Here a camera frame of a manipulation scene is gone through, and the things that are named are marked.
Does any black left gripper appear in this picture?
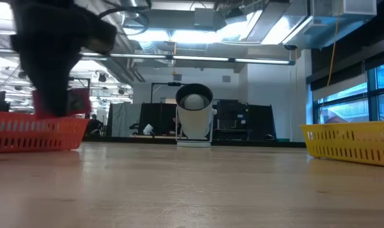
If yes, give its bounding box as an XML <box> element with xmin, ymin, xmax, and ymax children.
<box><xmin>9</xmin><ymin>6</ymin><xmax>118</xmax><ymax>117</ymax></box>

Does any orange plastic basket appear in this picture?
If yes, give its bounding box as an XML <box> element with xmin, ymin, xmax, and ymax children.
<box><xmin>0</xmin><ymin>110</ymin><xmax>90</xmax><ymax>155</ymax></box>

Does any person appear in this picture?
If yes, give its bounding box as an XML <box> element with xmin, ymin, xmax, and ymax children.
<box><xmin>85</xmin><ymin>114</ymin><xmax>104</xmax><ymax>136</ymax></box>

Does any grey curtain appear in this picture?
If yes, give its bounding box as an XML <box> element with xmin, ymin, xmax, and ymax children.
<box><xmin>111</xmin><ymin>103</ymin><xmax>142</xmax><ymax>137</ymax></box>

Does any black partition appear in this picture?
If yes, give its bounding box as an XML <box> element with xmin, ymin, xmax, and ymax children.
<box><xmin>139</xmin><ymin>103</ymin><xmax>180</xmax><ymax>137</ymax></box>

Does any grey ceiling box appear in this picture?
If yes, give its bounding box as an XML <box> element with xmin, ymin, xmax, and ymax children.
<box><xmin>194</xmin><ymin>8</ymin><xmax>215</xmax><ymax>28</ymax></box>

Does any black equipment cabinet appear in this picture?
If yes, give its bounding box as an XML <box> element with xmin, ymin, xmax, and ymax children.
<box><xmin>214</xmin><ymin>99</ymin><xmax>277</xmax><ymax>142</ymax></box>

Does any long LED light bar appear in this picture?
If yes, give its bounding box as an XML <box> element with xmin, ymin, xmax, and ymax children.
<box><xmin>79</xmin><ymin>52</ymin><xmax>296</xmax><ymax>66</ymax></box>

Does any yellow plastic basket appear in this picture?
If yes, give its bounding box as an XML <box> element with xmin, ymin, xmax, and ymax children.
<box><xmin>299</xmin><ymin>121</ymin><xmax>384</xmax><ymax>168</ymax></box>

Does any black frame stand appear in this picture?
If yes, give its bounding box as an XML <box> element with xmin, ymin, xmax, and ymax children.
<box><xmin>151</xmin><ymin>81</ymin><xmax>187</xmax><ymax>104</ymax></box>

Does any black aluminium table frame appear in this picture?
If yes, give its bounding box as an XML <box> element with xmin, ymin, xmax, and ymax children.
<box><xmin>82</xmin><ymin>136</ymin><xmax>306</xmax><ymax>148</ymax></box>

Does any yellow cable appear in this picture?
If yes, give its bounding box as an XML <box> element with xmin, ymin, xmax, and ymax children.
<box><xmin>325</xmin><ymin>0</ymin><xmax>343</xmax><ymax>89</ymax></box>

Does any large glass window wall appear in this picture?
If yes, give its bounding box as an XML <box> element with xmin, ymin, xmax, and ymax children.
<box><xmin>311</xmin><ymin>60</ymin><xmax>384</xmax><ymax>125</ymax></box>

